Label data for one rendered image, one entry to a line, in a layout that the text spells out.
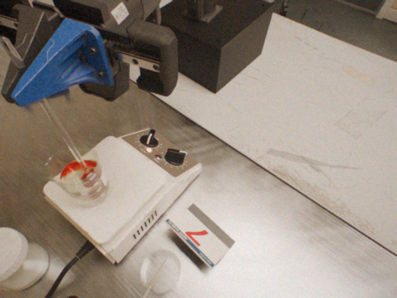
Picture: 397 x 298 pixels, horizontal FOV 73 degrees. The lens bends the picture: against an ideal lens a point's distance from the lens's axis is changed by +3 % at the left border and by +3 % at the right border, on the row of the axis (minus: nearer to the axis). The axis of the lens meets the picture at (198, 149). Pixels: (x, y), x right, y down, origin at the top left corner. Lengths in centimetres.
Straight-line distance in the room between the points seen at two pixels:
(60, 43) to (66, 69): 2
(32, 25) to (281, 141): 43
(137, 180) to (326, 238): 30
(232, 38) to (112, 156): 32
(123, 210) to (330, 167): 38
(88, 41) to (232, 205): 32
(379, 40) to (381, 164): 238
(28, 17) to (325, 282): 46
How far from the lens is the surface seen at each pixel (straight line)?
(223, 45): 54
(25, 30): 27
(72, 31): 25
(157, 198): 38
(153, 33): 23
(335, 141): 59
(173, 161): 42
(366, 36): 293
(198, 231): 41
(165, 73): 24
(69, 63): 26
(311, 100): 65
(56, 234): 47
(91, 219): 36
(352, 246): 50
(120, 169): 38
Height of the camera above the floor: 131
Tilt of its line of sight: 55 degrees down
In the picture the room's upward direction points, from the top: 4 degrees clockwise
